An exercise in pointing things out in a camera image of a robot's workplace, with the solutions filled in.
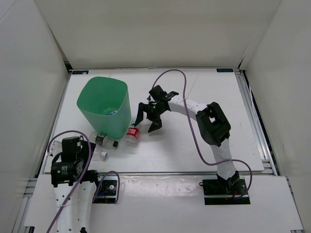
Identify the red cap water bottle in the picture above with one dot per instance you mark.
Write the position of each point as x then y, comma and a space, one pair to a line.
133, 133

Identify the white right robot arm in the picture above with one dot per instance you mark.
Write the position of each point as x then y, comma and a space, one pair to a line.
213, 127

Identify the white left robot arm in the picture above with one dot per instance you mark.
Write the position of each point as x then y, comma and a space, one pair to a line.
74, 187

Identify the clear white cap bottle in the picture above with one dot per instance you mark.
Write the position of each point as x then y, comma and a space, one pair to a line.
99, 154

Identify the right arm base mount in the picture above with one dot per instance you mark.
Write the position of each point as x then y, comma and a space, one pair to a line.
216, 194

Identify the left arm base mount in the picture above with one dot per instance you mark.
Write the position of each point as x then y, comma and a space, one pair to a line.
108, 189

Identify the grapefruit label white cap bottle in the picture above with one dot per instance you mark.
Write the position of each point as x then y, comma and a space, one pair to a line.
110, 112

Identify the green plastic bin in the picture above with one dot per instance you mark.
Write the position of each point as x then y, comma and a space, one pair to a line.
100, 94

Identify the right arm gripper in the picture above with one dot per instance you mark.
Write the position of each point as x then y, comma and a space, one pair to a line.
157, 122

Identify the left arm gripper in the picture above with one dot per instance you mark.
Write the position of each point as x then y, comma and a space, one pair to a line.
84, 148

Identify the black cap black label bottle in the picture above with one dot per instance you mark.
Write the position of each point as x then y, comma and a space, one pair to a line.
103, 140

